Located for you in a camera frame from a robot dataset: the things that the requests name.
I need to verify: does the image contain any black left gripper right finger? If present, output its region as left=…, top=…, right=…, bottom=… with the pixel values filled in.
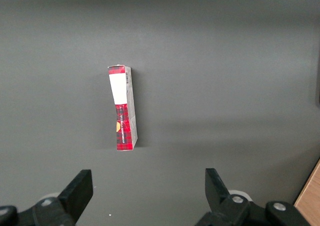
left=194, top=167, right=311, bottom=226

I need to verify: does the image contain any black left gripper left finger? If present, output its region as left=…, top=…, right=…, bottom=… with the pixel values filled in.
left=0, top=169, right=94, bottom=226

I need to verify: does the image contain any wooden drawer cabinet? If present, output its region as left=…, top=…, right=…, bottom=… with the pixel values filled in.
left=293, top=157, right=320, bottom=226

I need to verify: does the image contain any red plaid cardboard box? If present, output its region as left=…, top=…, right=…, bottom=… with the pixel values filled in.
left=107, top=64, right=139, bottom=153

